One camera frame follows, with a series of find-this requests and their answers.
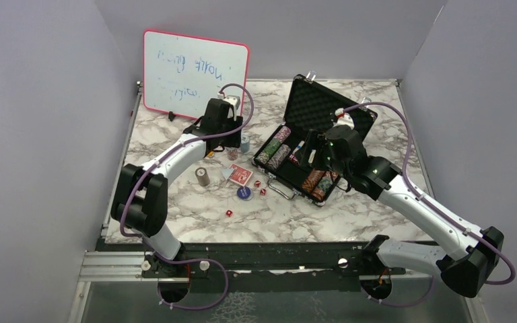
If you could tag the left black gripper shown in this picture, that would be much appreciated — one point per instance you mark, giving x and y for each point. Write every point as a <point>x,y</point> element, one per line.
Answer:
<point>233,140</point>

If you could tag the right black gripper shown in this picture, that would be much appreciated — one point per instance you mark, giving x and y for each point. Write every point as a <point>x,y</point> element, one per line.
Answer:
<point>314,140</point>

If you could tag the light blue chip stack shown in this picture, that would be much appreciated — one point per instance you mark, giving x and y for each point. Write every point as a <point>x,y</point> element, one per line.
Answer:
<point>245,144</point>

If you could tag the white red chip stack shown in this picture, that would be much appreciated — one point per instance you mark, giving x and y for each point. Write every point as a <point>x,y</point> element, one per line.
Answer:
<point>232,153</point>

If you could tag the brown chip stack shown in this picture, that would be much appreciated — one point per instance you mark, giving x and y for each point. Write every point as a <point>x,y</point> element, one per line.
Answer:
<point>202,176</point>

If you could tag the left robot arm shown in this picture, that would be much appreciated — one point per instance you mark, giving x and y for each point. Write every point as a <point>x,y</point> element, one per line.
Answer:
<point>140,202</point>

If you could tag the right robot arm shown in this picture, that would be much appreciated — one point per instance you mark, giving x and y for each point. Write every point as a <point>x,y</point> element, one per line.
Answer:
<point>465,255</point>

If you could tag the black poker case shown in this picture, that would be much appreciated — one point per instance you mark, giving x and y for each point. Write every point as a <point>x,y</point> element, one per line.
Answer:
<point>311,106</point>

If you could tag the red playing card deck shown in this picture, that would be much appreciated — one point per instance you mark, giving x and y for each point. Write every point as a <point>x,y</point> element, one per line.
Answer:
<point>239,175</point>

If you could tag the pink framed whiteboard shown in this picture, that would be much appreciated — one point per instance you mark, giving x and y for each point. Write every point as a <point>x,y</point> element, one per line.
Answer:
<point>181,72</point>

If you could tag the blue dealer button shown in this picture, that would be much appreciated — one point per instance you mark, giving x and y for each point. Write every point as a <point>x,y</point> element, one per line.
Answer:
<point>244,193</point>

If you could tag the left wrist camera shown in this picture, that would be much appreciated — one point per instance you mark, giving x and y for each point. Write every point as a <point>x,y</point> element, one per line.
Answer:
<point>234,101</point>

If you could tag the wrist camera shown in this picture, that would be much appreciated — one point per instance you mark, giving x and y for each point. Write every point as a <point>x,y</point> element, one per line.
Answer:
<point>343,118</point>
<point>234,101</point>

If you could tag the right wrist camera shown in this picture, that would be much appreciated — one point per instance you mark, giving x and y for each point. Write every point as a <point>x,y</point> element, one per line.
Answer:
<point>343,118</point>

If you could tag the black mounting rail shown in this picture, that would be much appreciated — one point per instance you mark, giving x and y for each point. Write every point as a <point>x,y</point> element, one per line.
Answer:
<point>261,267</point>

